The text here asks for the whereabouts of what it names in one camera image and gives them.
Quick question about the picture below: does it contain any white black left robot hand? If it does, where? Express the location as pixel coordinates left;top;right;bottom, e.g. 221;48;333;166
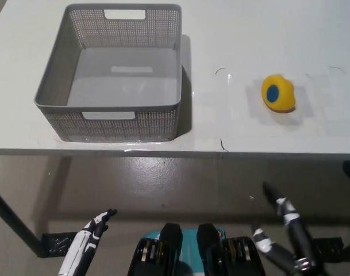
57;208;118;276

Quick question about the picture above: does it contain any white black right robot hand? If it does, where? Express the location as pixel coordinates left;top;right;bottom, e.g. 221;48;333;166
251;181;325;276

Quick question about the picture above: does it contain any yellow rubber duck toy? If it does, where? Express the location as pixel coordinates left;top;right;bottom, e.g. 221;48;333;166
261;74;297;113

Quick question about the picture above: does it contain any black floor plate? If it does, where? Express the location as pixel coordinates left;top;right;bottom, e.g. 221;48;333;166
41;232;79;256
311;237;344;260

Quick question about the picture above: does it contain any grey perforated plastic basket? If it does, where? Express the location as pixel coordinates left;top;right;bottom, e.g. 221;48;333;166
33;3;183;144

